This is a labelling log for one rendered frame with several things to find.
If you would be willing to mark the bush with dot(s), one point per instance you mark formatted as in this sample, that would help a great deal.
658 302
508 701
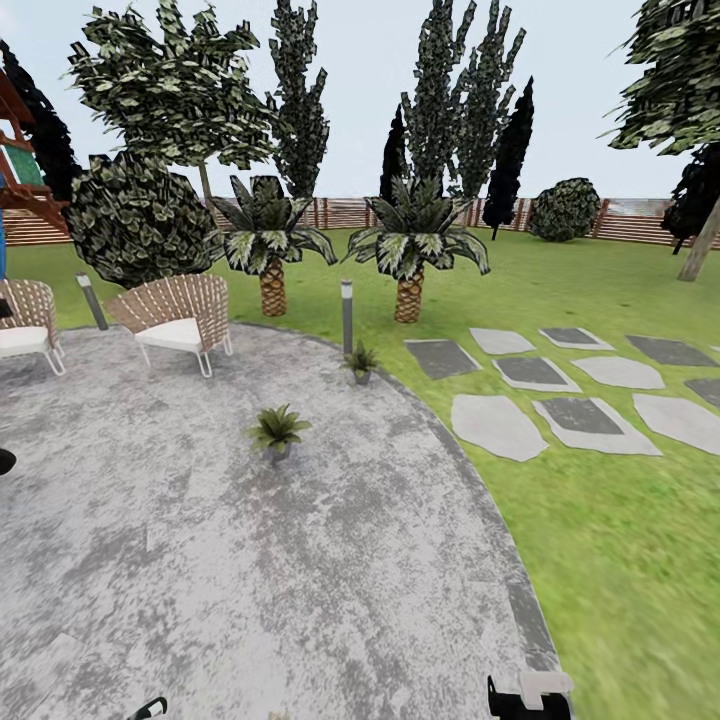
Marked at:
565 211
135 221
415 229
260 236

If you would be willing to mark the pot plant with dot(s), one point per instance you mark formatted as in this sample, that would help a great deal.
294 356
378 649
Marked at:
277 432
362 362

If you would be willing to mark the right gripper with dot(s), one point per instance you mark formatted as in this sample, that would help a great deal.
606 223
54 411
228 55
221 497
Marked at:
510 706

